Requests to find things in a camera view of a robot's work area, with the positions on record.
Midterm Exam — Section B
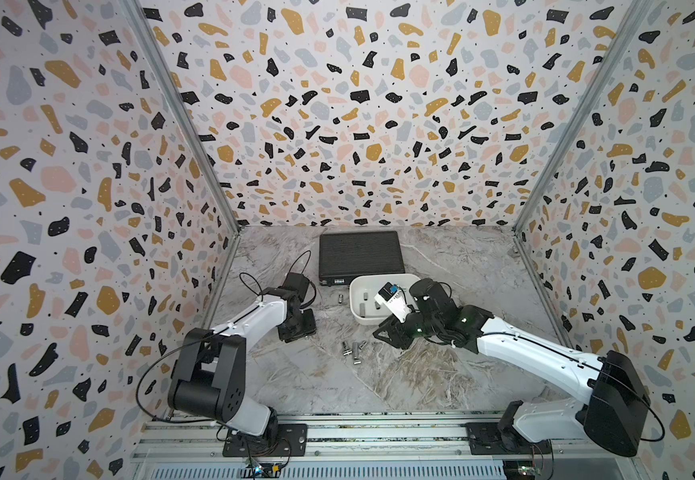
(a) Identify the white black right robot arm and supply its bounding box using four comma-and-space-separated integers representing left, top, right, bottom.
373, 278, 653, 458

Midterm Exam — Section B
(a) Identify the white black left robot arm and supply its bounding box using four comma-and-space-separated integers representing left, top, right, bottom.
167, 273, 316, 442

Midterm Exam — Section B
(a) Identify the white plastic storage box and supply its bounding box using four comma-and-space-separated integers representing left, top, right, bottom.
349, 274, 421, 326

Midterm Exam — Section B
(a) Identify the chrome socket cluster lower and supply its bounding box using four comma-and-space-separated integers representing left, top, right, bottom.
353, 340, 369, 365

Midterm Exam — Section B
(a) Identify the chrome socket in cluster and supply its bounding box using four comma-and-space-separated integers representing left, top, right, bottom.
341, 341, 353, 356

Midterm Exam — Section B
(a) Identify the black ribbed tool case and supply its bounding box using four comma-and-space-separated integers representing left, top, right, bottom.
318, 231, 405, 286

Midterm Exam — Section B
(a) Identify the green circuit board left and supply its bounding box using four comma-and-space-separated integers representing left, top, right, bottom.
246, 460, 282, 479

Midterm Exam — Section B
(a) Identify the green circuit board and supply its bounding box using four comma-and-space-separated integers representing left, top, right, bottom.
515, 464, 537, 479
246, 460, 282, 479

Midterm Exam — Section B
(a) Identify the green circuit board right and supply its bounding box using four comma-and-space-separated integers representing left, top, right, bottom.
515, 464, 537, 479

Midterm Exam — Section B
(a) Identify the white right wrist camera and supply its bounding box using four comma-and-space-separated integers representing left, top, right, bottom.
375, 282, 411, 323

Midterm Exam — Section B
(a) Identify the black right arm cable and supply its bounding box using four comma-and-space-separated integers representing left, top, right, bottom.
406, 278, 667, 445

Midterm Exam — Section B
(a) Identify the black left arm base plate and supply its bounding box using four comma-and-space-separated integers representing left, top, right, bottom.
222, 423, 308, 458

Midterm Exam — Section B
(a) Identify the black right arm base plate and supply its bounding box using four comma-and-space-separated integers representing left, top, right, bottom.
465, 422, 551, 456

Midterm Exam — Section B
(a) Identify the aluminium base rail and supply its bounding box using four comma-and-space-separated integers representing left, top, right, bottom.
132, 412, 649, 479

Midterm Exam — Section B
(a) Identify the aluminium frame post left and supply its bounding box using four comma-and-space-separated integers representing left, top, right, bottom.
120, 0, 240, 237

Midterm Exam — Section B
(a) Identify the aluminium frame post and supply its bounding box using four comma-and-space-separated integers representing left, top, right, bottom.
513, 0, 651, 241
120, 0, 240, 237

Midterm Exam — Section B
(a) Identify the aluminium frame post right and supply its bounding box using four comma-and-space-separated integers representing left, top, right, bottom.
513, 0, 651, 241

